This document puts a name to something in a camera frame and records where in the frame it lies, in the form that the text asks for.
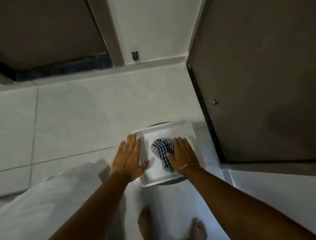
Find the person's right little finger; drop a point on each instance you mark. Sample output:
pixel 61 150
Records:
pixel 191 150

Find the grey door frame post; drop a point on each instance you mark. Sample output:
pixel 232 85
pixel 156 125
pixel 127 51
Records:
pixel 108 32

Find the person's foot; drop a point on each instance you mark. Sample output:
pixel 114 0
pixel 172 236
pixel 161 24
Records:
pixel 145 223
pixel 197 230

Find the blue white checkered cloth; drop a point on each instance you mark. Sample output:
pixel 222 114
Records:
pixel 161 148

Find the person's left middle finger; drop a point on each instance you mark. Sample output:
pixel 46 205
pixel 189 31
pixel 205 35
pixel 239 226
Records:
pixel 132 144

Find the person's left thumb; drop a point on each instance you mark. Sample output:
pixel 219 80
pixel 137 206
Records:
pixel 145 165

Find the person's right foot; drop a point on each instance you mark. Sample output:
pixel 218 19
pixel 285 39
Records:
pixel 197 230

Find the person's right middle finger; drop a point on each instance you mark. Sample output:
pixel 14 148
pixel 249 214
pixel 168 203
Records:
pixel 181 144

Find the person's left forearm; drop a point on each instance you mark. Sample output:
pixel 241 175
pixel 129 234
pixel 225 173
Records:
pixel 91 210

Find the person's right hand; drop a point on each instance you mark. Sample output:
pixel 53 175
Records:
pixel 184 158

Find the person's right forearm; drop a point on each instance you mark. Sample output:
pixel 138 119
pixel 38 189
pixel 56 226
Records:
pixel 237 207

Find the person's left hand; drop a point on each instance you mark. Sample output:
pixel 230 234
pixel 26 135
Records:
pixel 127 162

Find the person's white garment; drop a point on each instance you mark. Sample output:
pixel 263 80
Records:
pixel 42 205

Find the person's right thumb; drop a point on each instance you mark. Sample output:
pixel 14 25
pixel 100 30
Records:
pixel 170 157

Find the dark stone door threshold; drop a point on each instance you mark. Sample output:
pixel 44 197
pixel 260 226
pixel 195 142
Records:
pixel 64 66

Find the plain brown door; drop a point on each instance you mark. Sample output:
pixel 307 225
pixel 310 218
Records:
pixel 47 29

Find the white square plastic tray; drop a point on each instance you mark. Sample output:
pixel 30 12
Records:
pixel 170 129

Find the person's left little finger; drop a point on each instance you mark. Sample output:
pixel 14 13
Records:
pixel 121 147

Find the person's left foot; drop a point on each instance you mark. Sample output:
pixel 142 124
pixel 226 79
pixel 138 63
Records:
pixel 145 223

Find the black wall door stopper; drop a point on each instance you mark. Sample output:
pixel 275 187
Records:
pixel 134 55

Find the brown door with metal knob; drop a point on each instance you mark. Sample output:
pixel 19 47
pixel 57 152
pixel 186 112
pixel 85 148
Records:
pixel 259 74

